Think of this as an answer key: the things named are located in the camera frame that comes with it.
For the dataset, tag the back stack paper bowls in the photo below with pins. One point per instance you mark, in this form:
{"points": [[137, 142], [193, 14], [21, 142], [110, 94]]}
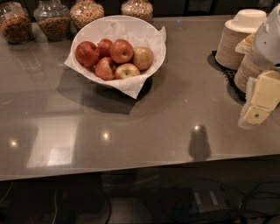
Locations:
{"points": [[235, 30]]}

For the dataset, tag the stack paper bowls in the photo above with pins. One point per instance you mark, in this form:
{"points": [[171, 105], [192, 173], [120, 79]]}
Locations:
{"points": [[235, 30], [246, 69]]}

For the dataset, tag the red apple front left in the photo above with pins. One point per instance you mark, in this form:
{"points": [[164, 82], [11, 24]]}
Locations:
{"points": [[105, 69]]}

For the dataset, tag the red yellow apple front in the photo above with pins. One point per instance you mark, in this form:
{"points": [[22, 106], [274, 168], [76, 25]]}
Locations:
{"points": [[125, 71]]}

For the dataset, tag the yellow green apple right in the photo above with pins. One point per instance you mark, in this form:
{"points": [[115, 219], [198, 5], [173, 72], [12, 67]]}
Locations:
{"points": [[143, 57]]}

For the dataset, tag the white paper liner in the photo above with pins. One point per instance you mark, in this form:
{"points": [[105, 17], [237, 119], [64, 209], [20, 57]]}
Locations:
{"points": [[132, 86]]}

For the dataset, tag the glass jar mixed grains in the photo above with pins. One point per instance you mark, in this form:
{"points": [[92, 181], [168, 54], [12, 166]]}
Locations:
{"points": [[142, 9]]}

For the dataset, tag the front stack paper bowls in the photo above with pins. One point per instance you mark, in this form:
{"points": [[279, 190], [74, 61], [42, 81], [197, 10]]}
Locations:
{"points": [[246, 69]]}

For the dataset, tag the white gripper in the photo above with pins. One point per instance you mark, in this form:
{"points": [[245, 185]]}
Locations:
{"points": [[268, 48]]}

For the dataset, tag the small red apple back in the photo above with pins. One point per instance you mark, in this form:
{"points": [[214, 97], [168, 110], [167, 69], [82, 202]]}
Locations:
{"points": [[104, 47]]}

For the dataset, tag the dark red apple far left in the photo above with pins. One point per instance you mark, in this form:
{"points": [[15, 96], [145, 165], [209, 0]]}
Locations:
{"points": [[87, 53]]}

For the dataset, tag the glass jar light cereal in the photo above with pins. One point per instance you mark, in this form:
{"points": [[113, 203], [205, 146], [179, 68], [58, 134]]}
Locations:
{"points": [[85, 12]]}

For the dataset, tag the red apple top centre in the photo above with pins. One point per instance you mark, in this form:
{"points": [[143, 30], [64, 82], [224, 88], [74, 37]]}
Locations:
{"points": [[121, 51]]}

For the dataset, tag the glass jar of granola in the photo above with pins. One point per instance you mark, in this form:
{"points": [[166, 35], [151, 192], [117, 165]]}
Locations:
{"points": [[15, 23]]}

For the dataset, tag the black rubber mat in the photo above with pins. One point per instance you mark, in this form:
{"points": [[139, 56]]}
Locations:
{"points": [[234, 92]]}

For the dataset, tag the glass jar dark cereal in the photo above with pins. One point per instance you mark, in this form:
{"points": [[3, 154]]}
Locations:
{"points": [[53, 18]]}

